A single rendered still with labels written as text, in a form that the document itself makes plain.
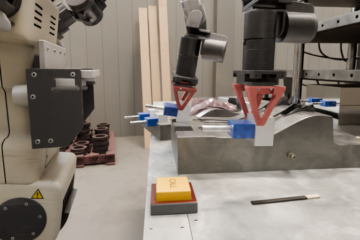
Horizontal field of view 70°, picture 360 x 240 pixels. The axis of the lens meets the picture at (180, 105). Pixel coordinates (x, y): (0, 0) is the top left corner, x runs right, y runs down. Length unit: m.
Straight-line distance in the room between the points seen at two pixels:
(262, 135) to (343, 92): 0.94
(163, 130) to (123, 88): 3.15
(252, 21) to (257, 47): 0.05
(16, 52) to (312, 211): 0.64
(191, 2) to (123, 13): 3.33
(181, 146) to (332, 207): 0.31
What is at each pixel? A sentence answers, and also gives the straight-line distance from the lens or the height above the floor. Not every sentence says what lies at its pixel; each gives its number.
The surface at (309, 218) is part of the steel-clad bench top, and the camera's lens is 0.51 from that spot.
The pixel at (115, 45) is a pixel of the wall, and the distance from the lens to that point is 4.01.
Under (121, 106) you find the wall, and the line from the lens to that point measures 4.04.
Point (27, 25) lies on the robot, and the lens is 0.59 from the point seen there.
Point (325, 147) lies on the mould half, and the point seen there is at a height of 0.86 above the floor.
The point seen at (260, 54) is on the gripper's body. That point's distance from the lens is 0.48.
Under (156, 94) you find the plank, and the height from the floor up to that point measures 0.70.
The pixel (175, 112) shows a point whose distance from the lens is 0.75.
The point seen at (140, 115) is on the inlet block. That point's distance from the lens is 1.02.
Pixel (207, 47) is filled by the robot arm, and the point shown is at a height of 1.10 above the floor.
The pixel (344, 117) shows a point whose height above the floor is 0.82.
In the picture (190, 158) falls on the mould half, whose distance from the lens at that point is 0.61.
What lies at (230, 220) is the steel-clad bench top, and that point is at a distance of 0.47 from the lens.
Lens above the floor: 1.04
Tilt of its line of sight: 8 degrees down
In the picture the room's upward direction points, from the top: straight up
